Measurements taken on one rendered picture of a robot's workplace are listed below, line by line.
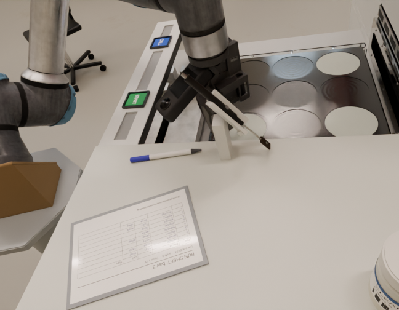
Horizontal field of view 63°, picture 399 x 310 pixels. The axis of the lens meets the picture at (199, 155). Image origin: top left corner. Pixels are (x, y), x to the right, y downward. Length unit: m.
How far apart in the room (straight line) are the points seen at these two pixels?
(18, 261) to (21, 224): 1.14
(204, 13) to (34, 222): 0.62
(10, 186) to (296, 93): 0.68
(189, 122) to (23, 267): 1.41
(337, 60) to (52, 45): 0.71
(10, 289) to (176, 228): 1.52
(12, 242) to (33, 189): 0.13
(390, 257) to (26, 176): 0.70
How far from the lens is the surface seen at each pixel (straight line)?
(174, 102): 0.58
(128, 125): 0.75
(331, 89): 0.83
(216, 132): 0.54
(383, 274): 0.40
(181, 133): 0.79
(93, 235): 0.58
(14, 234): 0.90
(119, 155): 0.68
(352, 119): 0.75
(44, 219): 0.88
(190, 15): 0.52
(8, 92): 0.92
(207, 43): 0.54
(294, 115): 0.76
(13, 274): 2.02
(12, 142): 0.88
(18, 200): 0.89
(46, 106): 0.94
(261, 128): 0.73
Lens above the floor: 1.40
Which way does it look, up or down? 46 degrees down
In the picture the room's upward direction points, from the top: 18 degrees counter-clockwise
